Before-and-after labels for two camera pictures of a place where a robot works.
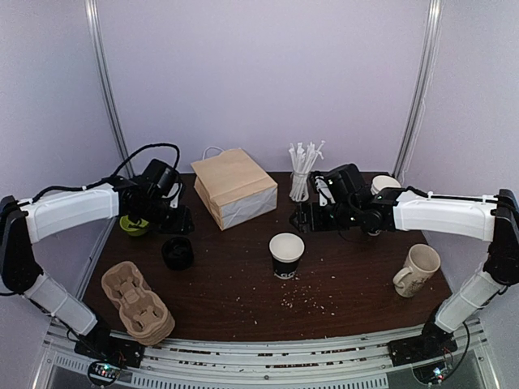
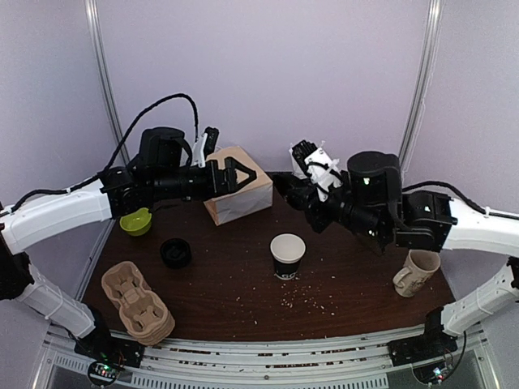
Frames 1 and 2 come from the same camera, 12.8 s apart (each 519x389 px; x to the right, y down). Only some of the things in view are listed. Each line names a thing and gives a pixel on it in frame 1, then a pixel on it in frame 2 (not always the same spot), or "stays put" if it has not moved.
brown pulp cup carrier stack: x=145 y=316 stays put
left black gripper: x=180 y=224 → x=216 y=188
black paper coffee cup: x=285 y=250 stays put
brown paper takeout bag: x=231 y=188 stays put
